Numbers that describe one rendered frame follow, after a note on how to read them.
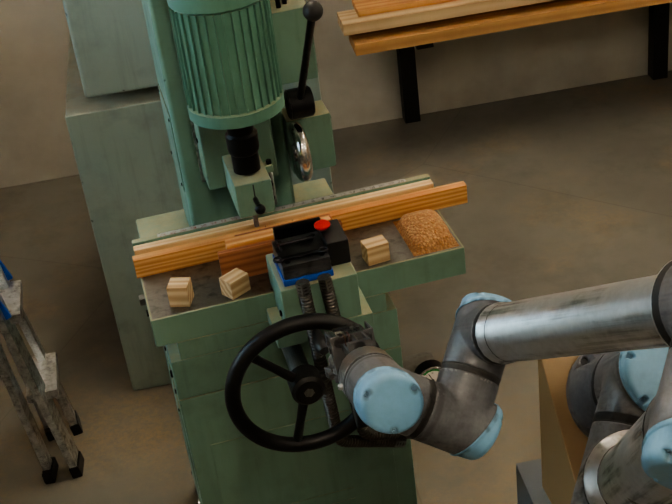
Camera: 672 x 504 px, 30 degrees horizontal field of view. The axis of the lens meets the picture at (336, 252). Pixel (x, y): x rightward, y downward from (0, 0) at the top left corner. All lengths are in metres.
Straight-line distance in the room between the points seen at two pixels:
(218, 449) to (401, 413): 0.77
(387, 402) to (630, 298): 0.43
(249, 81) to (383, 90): 2.71
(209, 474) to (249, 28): 0.89
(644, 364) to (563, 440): 0.29
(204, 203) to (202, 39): 0.51
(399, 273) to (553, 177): 2.15
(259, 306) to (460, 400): 0.61
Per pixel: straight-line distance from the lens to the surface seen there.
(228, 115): 2.22
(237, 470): 2.52
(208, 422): 2.44
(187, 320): 2.30
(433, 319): 3.74
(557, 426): 2.16
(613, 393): 1.95
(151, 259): 2.40
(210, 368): 2.37
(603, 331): 1.55
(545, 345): 1.67
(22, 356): 3.20
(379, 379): 1.76
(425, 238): 2.36
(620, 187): 4.38
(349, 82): 4.84
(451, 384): 1.83
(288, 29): 2.45
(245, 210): 2.34
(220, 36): 2.16
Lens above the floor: 2.15
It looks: 32 degrees down
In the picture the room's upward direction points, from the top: 8 degrees counter-clockwise
